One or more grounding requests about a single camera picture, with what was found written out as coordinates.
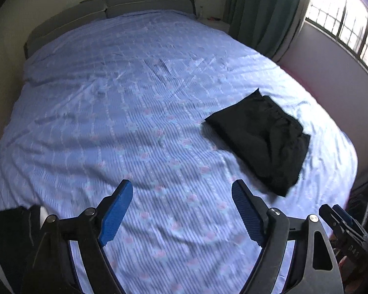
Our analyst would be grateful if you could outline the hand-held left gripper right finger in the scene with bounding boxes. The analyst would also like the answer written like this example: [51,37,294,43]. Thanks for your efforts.
[231,179,344,294]

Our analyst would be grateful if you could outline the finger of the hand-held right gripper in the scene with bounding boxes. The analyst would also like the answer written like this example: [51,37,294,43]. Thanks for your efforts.
[319,204,349,237]
[332,204,361,229]

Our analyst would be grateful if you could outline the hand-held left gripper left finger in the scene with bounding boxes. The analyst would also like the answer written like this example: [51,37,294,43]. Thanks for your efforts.
[20,179,134,294]

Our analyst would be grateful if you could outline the black pants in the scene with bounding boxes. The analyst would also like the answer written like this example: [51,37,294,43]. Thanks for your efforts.
[204,88,311,197]

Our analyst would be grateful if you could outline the blue patterned bedsheet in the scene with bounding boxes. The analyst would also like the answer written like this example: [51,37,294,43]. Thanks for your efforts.
[0,9,358,294]

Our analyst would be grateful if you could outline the folded black garment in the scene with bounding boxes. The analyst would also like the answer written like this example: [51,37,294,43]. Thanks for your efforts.
[0,205,43,294]

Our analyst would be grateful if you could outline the window with metal grille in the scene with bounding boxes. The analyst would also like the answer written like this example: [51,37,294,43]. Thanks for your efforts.
[305,0,368,86]

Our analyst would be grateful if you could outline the white nightstand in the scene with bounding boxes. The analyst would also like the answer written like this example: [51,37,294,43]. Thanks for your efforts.
[199,17,230,33]

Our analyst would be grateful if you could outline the teal curtain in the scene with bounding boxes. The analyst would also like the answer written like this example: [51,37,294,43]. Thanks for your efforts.
[225,0,309,60]

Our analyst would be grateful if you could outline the grey padded headboard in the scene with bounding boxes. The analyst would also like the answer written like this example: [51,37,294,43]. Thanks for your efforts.
[24,0,197,59]

